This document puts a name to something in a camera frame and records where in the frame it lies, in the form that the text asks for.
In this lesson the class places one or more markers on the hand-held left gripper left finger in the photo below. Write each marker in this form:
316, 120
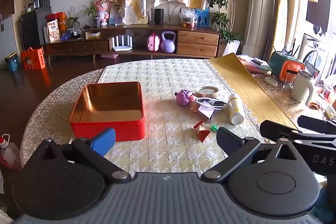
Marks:
103, 141

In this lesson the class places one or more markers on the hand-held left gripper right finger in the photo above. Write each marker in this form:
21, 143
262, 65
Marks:
227, 141

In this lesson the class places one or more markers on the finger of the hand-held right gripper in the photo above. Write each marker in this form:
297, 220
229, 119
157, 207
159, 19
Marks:
273, 128
315, 124

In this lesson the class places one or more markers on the small green toy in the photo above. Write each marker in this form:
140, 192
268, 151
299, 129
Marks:
214, 128

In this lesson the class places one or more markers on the red snack wrapper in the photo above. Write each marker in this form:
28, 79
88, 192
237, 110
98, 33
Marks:
203, 137

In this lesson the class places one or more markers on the red tin box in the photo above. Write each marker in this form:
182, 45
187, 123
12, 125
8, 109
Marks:
78, 129

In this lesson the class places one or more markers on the white bottle yellow label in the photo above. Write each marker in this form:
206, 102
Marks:
235, 111

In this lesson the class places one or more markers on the tape roll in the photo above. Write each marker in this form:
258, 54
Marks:
202, 94

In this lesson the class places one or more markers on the purple grape toy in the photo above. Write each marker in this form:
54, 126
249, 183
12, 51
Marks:
183, 98

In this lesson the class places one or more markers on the person's right hand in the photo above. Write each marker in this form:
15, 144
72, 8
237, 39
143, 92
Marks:
325, 209

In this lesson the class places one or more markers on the white mug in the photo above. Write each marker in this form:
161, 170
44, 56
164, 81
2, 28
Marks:
302, 85

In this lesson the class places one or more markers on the round white coaster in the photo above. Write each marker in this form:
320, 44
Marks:
271, 81

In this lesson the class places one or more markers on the golden table mat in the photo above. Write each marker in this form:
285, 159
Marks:
244, 77

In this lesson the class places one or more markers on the beige circle-pattern tablecloth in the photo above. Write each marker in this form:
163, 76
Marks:
52, 108

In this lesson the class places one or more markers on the pile of plastic packets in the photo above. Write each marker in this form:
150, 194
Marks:
256, 64

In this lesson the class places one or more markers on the pink flat box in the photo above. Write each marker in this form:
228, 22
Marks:
109, 56

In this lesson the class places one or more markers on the white plant pot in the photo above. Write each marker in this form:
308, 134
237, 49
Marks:
232, 48

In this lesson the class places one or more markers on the plastic bottle red cap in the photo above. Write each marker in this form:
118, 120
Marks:
10, 154

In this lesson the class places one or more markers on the white router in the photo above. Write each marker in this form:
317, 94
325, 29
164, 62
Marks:
121, 48

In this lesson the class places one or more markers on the wooden television cabinet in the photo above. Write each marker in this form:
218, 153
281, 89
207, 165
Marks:
89, 47

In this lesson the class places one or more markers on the light wood drawer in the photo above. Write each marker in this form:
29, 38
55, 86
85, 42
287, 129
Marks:
198, 38
197, 49

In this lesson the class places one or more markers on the small yellow white box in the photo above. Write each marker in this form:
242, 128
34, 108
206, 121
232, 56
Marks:
93, 35

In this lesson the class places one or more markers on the orange gift box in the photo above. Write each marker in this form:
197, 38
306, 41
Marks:
32, 60

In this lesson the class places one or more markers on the pink toy case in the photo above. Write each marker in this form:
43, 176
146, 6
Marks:
153, 43

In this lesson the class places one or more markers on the blue toy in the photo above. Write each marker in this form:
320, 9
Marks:
66, 35

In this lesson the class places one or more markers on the purple kettlebell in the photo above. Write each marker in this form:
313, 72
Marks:
168, 45

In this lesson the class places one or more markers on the orchid plant in pot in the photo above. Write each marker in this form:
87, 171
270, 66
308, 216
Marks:
96, 22

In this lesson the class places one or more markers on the white brown snack bag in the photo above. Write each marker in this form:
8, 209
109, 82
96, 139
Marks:
53, 32

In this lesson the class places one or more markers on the teal bucket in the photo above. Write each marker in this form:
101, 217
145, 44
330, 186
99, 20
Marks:
12, 62

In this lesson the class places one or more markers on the beige curtain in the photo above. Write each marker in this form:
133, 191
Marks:
296, 3

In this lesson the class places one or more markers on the thin-leaf potted plant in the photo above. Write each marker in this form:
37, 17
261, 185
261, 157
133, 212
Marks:
72, 20

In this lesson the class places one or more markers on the white standing air conditioner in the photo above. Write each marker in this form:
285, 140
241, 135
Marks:
258, 3

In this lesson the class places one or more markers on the blue gift bag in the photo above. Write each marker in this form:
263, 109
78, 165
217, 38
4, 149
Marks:
203, 18

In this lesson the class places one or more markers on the orange gift bag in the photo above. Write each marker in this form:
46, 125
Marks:
63, 22

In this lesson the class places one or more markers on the pastel picture card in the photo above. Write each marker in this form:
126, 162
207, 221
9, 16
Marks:
115, 15

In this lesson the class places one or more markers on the pink doll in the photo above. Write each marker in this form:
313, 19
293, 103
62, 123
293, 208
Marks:
103, 11

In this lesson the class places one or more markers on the clear plastic bag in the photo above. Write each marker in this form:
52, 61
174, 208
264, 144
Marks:
187, 16

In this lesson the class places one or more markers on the black mini fridge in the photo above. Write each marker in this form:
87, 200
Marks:
31, 29

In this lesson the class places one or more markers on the red gift bag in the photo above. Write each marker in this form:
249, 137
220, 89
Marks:
53, 16

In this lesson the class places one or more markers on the black speaker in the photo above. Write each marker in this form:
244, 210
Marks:
158, 16

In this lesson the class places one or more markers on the cream rounded panel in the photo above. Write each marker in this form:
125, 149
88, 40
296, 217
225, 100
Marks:
172, 11

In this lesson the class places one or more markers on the wall cabinet with shelves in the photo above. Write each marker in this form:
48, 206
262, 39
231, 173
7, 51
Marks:
8, 3

